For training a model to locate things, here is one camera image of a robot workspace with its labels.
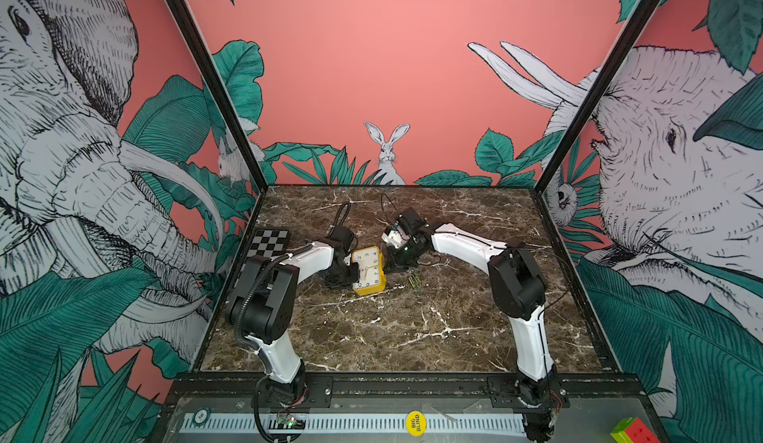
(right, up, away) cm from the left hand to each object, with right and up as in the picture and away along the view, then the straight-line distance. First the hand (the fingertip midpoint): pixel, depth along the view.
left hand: (358, 280), depth 93 cm
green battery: (+17, 0, 0) cm, 17 cm away
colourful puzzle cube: (+66, -28, -26) cm, 77 cm away
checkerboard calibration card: (-31, +12, +5) cm, 34 cm away
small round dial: (-35, -27, -23) cm, 50 cm away
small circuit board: (-15, -29, -23) cm, 40 cm away
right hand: (+8, +5, -4) cm, 10 cm away
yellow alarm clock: (+4, +6, 0) cm, 7 cm away
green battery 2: (+18, 0, 0) cm, 18 cm away
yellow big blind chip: (+16, -29, -23) cm, 41 cm away
